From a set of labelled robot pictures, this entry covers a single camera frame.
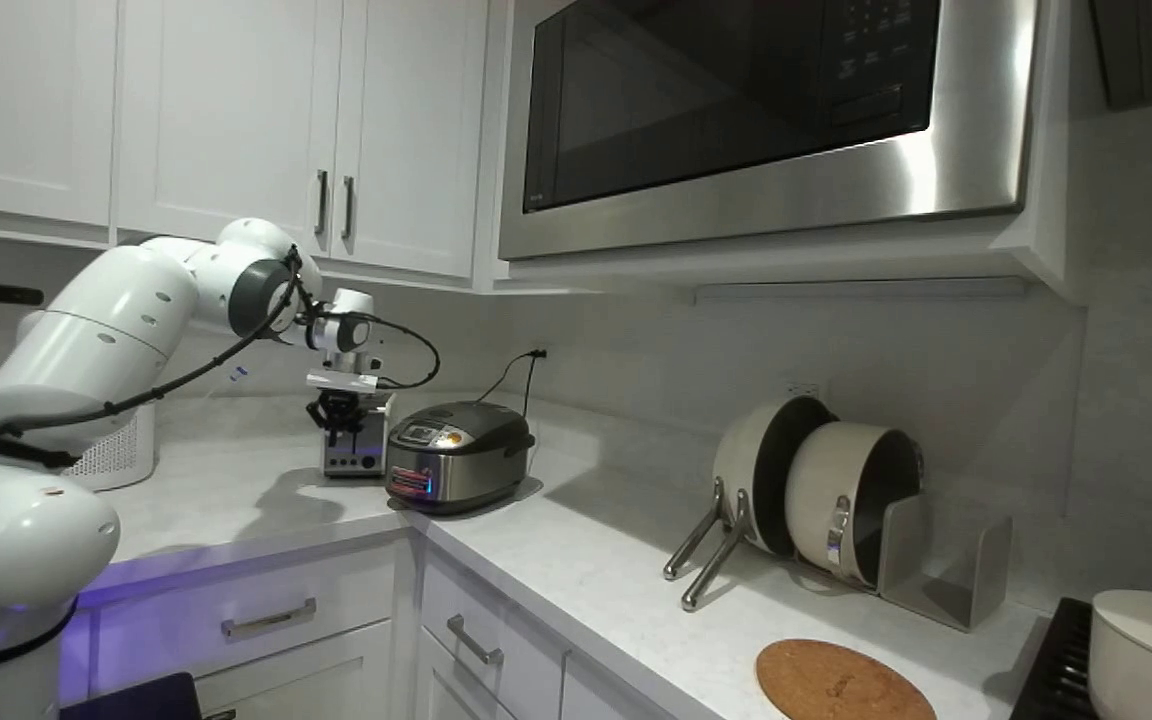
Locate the round cork trivet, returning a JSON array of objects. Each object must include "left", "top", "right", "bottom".
[{"left": 752, "top": 637, "right": 939, "bottom": 720}]

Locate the black gas cooktop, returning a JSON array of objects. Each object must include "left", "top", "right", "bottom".
[{"left": 1010, "top": 594, "right": 1100, "bottom": 720}]

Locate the dark blue padded object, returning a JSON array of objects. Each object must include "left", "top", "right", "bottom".
[{"left": 62, "top": 670, "right": 204, "bottom": 720}]

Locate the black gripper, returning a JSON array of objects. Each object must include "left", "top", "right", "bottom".
[{"left": 303, "top": 388, "right": 376, "bottom": 463}]

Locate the white cabinet door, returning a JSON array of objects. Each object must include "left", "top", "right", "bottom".
[
  {"left": 194, "top": 620, "right": 410, "bottom": 720},
  {"left": 113, "top": 0, "right": 341, "bottom": 257},
  {"left": 0, "top": 0, "right": 122, "bottom": 233},
  {"left": 334, "top": 0, "right": 493, "bottom": 286}
]

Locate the white upper cabinet door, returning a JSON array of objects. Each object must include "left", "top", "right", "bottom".
[
  {"left": 334, "top": 0, "right": 493, "bottom": 286},
  {"left": 0, "top": 0, "right": 122, "bottom": 233},
  {"left": 113, "top": 0, "right": 341, "bottom": 257}
]

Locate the black rice cooker power cord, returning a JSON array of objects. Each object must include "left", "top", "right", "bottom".
[{"left": 474, "top": 350, "right": 554, "bottom": 415}]

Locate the stainless steel microwave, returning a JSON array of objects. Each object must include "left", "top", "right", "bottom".
[{"left": 498, "top": 0, "right": 1041, "bottom": 264}]

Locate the cream frying pan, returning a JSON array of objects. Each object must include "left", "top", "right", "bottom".
[{"left": 659, "top": 391, "right": 837, "bottom": 587}]

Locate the black arm link strap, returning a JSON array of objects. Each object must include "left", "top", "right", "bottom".
[{"left": 0, "top": 413, "right": 81, "bottom": 474}]

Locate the cream deep sauce pan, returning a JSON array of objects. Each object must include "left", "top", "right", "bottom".
[{"left": 678, "top": 420, "right": 929, "bottom": 618}]

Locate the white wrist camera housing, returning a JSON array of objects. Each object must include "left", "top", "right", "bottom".
[{"left": 301, "top": 367, "right": 395, "bottom": 402}]

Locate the white lower cabinet door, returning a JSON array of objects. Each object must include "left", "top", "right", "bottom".
[{"left": 194, "top": 620, "right": 410, "bottom": 720}]

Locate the stainless rice cooker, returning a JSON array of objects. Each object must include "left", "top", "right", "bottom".
[{"left": 385, "top": 396, "right": 542, "bottom": 519}]

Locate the white toaster with black dots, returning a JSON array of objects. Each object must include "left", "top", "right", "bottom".
[{"left": 320, "top": 396, "right": 394, "bottom": 485}]

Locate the wide white drawer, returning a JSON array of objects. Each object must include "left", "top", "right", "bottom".
[{"left": 74, "top": 535, "right": 410, "bottom": 696}]

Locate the white lidded pot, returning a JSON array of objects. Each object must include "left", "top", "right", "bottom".
[{"left": 1089, "top": 587, "right": 1152, "bottom": 720}]

